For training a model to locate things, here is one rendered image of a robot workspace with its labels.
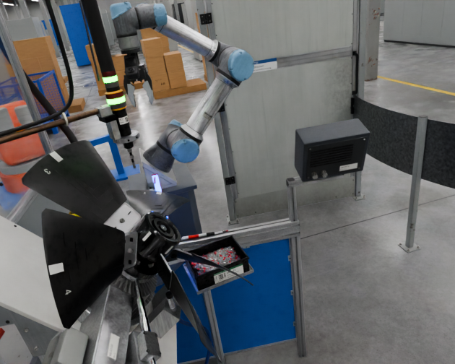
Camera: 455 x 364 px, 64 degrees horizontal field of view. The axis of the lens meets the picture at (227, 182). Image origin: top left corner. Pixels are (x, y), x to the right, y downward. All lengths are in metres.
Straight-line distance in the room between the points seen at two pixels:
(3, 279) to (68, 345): 0.25
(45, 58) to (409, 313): 8.08
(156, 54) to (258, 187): 5.79
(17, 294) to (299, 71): 2.42
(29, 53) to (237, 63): 7.64
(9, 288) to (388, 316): 1.97
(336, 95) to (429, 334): 1.77
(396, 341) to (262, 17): 2.20
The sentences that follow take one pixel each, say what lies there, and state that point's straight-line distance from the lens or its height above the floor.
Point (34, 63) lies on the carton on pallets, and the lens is 8.93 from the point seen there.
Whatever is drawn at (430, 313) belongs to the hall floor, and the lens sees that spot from 2.49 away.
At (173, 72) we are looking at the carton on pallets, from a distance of 8.54.
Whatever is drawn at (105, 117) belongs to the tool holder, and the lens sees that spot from 0.94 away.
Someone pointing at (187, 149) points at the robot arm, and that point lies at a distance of 1.56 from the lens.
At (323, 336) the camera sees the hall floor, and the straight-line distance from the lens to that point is 2.28.
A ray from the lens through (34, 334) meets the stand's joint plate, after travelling 1.15.
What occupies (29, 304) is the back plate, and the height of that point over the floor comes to 1.17.
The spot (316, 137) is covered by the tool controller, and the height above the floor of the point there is 1.23.
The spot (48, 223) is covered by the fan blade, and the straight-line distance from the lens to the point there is 0.77.
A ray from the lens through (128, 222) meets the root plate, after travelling 1.03.
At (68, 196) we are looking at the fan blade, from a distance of 1.02.
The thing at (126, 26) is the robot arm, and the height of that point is 1.71.
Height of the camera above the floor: 1.74
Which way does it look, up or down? 26 degrees down
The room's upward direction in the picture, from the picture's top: 9 degrees counter-clockwise
